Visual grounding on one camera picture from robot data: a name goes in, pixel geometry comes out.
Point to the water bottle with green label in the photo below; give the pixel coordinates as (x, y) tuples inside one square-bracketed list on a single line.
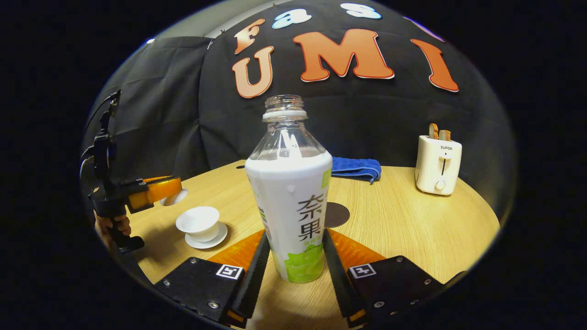
[(289, 206)]

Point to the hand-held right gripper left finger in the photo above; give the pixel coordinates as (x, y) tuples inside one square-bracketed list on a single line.
[(257, 279)]

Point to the white toaster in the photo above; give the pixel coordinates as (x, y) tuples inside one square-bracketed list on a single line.
[(435, 169)]

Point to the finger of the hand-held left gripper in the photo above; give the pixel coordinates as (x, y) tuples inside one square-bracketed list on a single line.
[(156, 178), (160, 190)]

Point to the white teacup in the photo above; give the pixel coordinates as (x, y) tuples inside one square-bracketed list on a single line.
[(197, 224)]

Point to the blue towel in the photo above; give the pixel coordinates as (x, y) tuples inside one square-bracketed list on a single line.
[(357, 167)]

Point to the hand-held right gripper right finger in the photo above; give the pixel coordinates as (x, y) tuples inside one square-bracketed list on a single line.
[(337, 279)]

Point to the white saucer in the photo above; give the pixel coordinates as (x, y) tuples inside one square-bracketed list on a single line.
[(215, 240)]

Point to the dark round coaster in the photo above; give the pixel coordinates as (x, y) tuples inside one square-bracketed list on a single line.
[(338, 215)]

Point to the toast slice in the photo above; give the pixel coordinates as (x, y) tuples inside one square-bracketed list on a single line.
[(433, 131), (445, 135)]

